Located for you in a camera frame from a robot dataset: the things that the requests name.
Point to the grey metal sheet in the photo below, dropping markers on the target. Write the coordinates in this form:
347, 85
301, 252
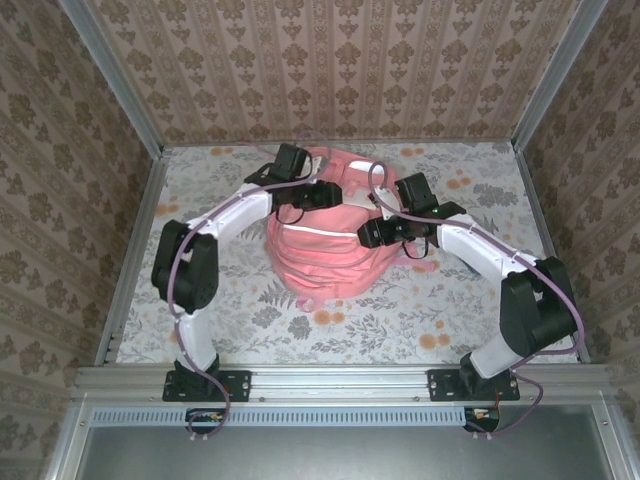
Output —
350, 455

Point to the pink student backpack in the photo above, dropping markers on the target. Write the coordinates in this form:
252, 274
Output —
325, 255

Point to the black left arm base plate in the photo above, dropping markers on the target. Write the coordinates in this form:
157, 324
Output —
240, 385

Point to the floral tablecloth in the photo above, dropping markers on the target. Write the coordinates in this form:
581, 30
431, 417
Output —
280, 345

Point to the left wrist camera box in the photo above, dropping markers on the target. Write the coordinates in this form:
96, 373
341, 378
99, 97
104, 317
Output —
317, 164

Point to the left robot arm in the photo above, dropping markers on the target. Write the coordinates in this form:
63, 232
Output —
235, 215

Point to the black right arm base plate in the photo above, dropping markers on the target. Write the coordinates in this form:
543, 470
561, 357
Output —
440, 385

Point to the aluminium mounting rail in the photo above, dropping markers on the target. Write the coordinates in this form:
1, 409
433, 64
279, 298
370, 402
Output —
340, 382

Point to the black controller box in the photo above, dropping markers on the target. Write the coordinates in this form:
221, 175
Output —
482, 419
205, 422

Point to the aluminium side rail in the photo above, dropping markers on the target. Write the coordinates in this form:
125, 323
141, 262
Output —
541, 220
142, 220

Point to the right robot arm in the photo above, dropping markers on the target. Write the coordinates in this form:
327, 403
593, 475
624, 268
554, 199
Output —
475, 245

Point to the aluminium frame post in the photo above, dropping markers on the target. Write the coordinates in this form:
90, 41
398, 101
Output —
556, 75
119, 85

